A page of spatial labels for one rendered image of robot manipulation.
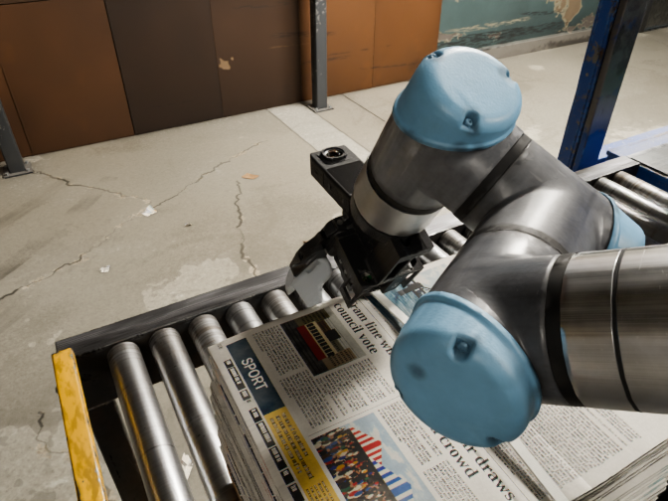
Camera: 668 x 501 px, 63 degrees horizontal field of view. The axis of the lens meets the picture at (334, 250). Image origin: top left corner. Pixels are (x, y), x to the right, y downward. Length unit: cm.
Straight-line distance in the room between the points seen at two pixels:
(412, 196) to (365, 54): 373
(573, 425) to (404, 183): 26
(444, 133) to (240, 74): 339
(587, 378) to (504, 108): 18
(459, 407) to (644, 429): 29
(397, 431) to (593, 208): 24
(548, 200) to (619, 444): 24
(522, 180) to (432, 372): 16
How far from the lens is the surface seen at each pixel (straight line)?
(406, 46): 431
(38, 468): 188
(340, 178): 54
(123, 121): 362
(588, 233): 37
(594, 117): 163
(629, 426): 54
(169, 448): 78
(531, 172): 38
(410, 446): 48
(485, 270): 29
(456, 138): 36
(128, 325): 95
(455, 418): 28
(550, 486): 48
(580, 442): 52
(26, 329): 232
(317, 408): 49
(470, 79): 38
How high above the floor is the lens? 142
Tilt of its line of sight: 36 degrees down
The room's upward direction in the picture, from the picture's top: straight up
